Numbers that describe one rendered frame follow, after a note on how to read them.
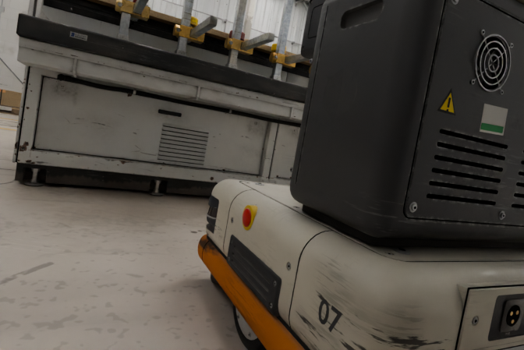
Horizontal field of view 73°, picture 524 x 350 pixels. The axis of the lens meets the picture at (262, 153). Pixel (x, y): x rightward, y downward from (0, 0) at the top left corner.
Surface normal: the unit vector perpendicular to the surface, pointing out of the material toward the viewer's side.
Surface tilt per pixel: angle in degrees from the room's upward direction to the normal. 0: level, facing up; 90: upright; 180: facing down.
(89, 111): 91
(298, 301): 90
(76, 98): 90
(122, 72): 90
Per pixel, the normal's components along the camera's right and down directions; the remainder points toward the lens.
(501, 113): 0.44, 0.12
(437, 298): 0.47, -0.36
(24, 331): 0.18, -0.98
